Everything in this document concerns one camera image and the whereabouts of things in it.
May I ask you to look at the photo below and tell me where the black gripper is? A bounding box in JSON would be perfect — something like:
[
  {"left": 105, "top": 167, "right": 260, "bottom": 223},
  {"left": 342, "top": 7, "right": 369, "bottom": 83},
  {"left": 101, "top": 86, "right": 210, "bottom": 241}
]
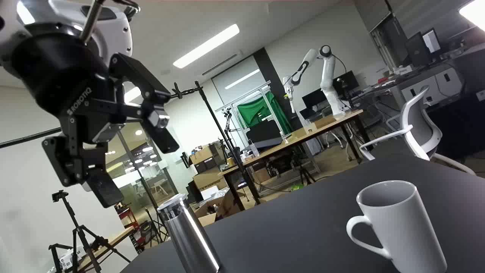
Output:
[{"left": 13, "top": 35, "right": 179, "bottom": 208}]

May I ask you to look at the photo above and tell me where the stainless steel flask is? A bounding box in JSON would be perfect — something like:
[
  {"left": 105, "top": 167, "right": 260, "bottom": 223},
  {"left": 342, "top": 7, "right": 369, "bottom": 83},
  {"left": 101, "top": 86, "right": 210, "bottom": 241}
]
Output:
[{"left": 158, "top": 194, "right": 222, "bottom": 273}]

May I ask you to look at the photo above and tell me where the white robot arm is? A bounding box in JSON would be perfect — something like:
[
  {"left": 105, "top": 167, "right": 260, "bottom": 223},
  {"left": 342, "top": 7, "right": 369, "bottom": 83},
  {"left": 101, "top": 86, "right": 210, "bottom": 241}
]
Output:
[{"left": 0, "top": 0, "right": 178, "bottom": 208}]

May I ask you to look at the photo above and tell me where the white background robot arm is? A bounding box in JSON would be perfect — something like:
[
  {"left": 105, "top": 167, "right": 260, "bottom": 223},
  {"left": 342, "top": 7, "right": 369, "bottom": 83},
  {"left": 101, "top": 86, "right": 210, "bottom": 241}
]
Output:
[{"left": 284, "top": 44, "right": 346, "bottom": 117}]

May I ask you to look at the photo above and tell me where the black boom stand pole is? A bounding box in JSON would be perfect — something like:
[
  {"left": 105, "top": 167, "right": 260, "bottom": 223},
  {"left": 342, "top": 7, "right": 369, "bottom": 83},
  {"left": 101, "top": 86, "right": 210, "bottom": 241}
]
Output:
[{"left": 172, "top": 83, "right": 261, "bottom": 209}]

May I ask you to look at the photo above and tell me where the cardboard box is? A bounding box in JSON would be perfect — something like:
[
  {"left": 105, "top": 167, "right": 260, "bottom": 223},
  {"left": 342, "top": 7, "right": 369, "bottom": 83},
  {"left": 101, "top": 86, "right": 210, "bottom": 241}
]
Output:
[{"left": 195, "top": 171, "right": 226, "bottom": 191}]

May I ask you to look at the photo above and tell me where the long wooden table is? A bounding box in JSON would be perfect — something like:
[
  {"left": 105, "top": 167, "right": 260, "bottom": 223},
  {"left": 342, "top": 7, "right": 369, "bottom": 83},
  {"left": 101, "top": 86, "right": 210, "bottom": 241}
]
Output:
[{"left": 222, "top": 109, "right": 369, "bottom": 209}]

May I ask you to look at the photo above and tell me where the green screen cloth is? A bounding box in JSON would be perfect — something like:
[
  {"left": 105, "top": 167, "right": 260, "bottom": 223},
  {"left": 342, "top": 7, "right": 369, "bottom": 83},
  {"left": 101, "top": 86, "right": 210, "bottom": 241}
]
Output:
[{"left": 239, "top": 92, "right": 292, "bottom": 133}]

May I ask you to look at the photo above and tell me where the black computer monitor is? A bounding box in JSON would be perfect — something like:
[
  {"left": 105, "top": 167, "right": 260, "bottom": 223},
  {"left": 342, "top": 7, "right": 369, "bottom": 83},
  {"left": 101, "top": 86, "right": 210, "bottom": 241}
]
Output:
[{"left": 248, "top": 121, "right": 283, "bottom": 148}]

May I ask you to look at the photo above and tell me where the ceiling light panel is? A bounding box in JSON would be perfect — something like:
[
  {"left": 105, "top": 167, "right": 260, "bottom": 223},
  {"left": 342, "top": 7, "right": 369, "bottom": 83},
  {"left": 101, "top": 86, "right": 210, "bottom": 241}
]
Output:
[{"left": 173, "top": 24, "right": 240, "bottom": 68}]

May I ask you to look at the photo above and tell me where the white ceramic mug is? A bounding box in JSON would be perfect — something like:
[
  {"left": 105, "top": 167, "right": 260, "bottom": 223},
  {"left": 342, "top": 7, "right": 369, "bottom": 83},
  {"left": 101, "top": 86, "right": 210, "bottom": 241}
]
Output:
[{"left": 346, "top": 180, "right": 448, "bottom": 273}]

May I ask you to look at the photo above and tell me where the white office chair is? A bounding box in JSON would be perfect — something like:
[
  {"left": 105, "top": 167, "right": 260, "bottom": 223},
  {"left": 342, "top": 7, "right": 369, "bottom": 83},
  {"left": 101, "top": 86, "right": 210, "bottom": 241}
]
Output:
[{"left": 360, "top": 86, "right": 474, "bottom": 174}]

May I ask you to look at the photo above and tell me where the black camera tripod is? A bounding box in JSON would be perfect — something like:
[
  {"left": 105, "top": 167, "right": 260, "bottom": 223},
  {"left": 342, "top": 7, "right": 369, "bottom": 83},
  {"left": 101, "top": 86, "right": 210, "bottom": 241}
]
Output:
[{"left": 49, "top": 189, "right": 131, "bottom": 273}]

